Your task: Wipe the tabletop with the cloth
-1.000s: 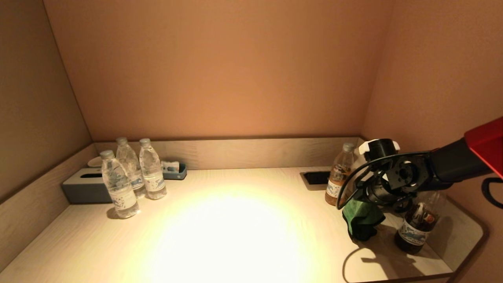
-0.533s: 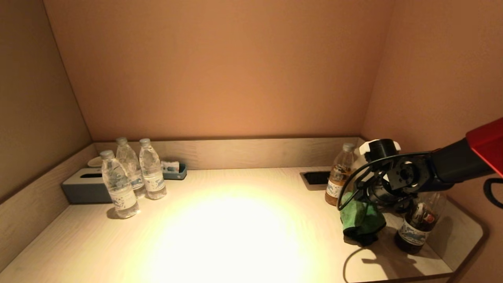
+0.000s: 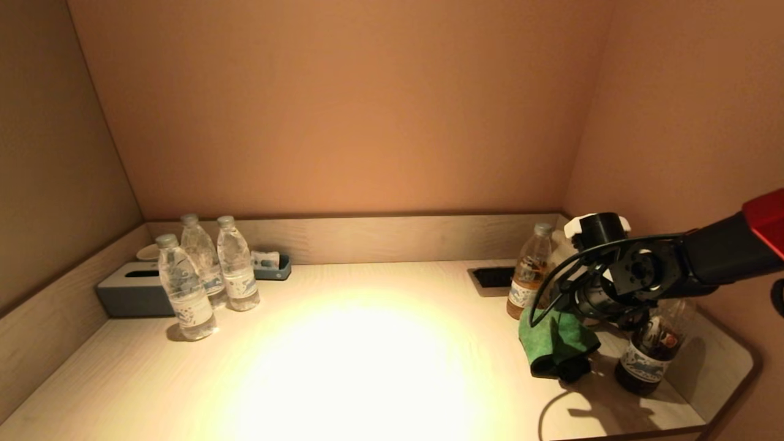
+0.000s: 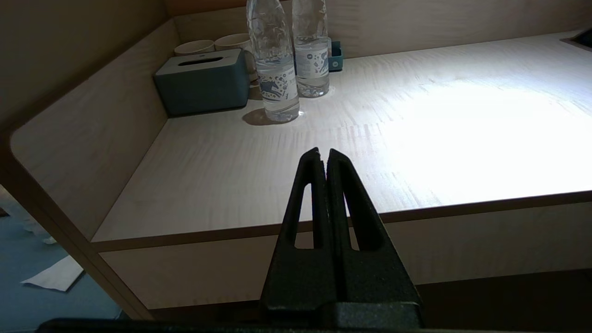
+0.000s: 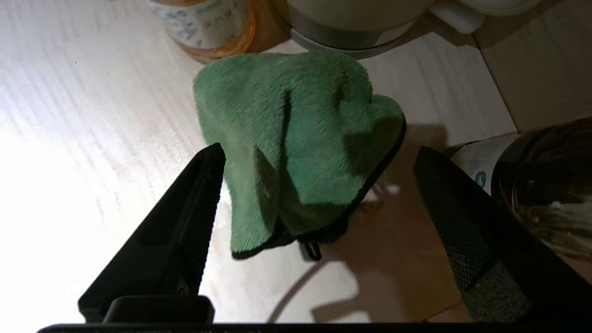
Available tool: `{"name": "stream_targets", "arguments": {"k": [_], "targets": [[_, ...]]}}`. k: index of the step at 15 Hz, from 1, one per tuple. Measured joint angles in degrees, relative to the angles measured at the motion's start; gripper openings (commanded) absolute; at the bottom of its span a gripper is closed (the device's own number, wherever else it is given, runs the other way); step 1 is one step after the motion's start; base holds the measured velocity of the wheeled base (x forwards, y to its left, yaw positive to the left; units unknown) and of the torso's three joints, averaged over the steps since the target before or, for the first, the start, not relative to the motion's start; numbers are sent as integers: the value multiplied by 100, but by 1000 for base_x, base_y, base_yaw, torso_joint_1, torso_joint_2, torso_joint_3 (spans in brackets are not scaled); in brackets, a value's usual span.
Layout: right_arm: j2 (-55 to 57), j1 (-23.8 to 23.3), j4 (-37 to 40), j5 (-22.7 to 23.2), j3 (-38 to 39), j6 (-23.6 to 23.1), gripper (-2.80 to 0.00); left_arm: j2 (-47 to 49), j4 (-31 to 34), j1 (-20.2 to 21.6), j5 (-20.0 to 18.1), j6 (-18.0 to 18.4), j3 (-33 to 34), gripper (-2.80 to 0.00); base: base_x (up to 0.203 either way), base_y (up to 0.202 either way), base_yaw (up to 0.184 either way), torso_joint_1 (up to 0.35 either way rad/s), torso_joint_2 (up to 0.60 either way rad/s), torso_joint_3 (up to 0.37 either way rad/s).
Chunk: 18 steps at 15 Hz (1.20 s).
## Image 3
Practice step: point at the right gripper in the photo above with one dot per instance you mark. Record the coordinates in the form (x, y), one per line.
(594, 300)

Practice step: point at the green cloth with black backing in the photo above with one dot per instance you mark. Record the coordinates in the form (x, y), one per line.
(554, 343)

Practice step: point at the red black right robot arm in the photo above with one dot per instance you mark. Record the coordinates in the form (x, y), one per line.
(716, 254)

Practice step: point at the amber tea bottle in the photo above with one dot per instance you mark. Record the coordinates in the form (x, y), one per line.
(528, 275)

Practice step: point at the dark tea bottle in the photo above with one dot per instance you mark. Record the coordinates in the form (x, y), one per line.
(649, 355)

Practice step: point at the small blue tray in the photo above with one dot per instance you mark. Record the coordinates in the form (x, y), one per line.
(278, 272)

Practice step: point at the white sachet packets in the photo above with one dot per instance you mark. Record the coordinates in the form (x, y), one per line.
(264, 258)

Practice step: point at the clear water bottle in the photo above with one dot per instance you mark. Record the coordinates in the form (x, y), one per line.
(199, 251)
(187, 294)
(237, 269)

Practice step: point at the blue-grey tissue box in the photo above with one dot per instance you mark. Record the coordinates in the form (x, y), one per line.
(131, 294)

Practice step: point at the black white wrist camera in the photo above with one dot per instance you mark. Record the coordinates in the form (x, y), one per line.
(597, 228)

